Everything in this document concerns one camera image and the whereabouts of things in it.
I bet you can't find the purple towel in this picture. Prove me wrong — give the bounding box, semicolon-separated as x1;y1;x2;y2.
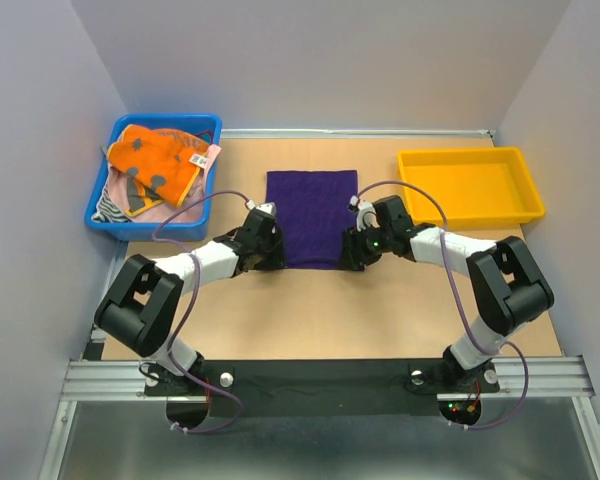
265;170;358;270

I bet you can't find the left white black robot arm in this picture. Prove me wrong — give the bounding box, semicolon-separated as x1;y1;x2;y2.
94;203;284;396

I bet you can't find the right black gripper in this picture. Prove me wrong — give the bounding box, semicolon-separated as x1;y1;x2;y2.
334;222;392;271

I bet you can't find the orange towel with grey spots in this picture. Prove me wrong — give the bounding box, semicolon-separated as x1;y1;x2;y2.
106;124;219;223

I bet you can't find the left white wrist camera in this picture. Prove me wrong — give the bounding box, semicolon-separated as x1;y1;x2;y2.
245;200;277;217

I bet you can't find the grey white striped towel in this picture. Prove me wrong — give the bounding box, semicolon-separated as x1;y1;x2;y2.
90;188;129;223

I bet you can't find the yellow plastic tray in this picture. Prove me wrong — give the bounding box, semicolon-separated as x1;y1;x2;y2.
397;147;546;230

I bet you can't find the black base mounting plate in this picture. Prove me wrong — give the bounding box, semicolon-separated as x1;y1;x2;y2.
139;358;500;418

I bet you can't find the blue plastic bin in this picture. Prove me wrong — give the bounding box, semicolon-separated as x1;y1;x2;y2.
84;112;223;242

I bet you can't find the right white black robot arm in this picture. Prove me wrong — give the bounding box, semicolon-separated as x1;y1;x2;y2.
339;196;555;390

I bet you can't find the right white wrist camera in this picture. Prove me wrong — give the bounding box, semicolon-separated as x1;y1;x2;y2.
348;195;376;232

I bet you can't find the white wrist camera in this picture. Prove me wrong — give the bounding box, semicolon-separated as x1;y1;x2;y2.
348;195;376;232
245;200;277;217

